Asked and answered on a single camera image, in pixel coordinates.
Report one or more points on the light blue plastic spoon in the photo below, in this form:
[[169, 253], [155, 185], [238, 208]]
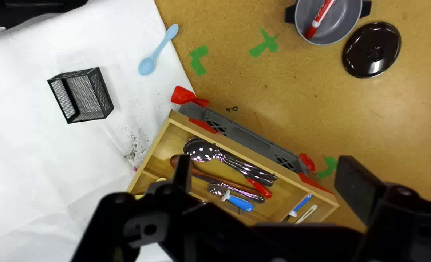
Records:
[[148, 65]]

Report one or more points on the grey crate with red clips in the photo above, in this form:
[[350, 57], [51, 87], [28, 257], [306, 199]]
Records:
[[245, 135]]

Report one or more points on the blue and white utensil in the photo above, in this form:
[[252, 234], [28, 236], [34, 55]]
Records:
[[300, 205]]

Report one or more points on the red marker pen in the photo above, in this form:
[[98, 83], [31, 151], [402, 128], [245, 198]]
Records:
[[318, 22]]

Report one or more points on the wooden cutlery tray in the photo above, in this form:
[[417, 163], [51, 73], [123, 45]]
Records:
[[167, 139]]

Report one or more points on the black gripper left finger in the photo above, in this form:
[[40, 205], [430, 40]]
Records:
[[183, 171]]

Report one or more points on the thin metal utensil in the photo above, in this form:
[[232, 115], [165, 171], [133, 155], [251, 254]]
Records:
[[248, 195]]

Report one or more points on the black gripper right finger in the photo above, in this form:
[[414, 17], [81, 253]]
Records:
[[359, 186]]

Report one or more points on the green tape mark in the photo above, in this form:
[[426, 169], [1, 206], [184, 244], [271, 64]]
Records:
[[199, 62]]

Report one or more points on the black mesh box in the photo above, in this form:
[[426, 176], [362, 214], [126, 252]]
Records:
[[86, 94]]

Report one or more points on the white plastic utensil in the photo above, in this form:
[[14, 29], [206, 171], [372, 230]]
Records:
[[309, 212]]

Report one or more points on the shiny metal spoon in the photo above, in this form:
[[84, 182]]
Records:
[[201, 150]]

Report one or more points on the black round pot lid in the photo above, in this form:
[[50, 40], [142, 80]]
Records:
[[370, 48]]

